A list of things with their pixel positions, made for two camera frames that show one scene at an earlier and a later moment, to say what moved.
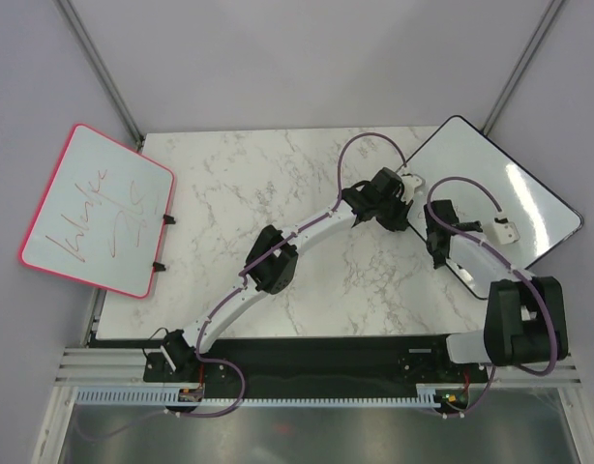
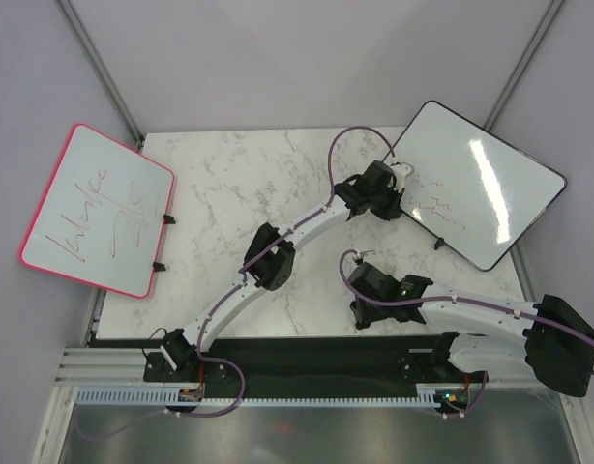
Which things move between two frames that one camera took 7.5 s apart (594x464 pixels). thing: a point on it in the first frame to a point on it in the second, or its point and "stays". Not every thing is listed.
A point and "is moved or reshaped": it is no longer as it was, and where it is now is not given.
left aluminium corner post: x=68 y=12 stays
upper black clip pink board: x=168 y=219 stays
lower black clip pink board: x=159 y=267 stays
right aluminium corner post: x=523 y=64 stays
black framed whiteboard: x=523 y=213 is moved or reshaped
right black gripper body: x=434 y=254 to x=370 y=314
